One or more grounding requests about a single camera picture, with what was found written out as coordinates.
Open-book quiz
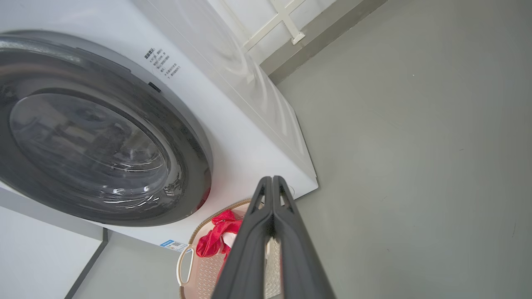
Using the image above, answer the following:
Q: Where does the blue energy label sticker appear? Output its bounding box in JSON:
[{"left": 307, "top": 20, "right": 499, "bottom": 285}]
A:
[{"left": 160, "top": 240, "right": 188, "bottom": 252}]

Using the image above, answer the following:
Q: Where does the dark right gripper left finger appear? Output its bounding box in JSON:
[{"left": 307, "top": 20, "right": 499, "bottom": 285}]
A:
[{"left": 211, "top": 176, "right": 275, "bottom": 299}]

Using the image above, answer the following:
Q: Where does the red and white garment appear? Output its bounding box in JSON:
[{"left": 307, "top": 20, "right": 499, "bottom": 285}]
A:
[{"left": 195, "top": 210, "right": 244, "bottom": 270}]

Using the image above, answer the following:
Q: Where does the white front-load washing machine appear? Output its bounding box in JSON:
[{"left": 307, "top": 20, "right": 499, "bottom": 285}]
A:
[{"left": 0, "top": 0, "right": 319, "bottom": 253}]

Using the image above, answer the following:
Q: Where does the black round glass washer door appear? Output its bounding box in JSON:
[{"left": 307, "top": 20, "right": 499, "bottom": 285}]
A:
[{"left": 0, "top": 30, "right": 213, "bottom": 227}]

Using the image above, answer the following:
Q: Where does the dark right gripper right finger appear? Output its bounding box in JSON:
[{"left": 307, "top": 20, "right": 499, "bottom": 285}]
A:
[{"left": 270, "top": 176, "right": 336, "bottom": 299}]

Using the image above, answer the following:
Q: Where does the cream laundry basket brown rim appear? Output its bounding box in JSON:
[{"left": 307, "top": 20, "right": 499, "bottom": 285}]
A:
[{"left": 177, "top": 199, "right": 291, "bottom": 299}]

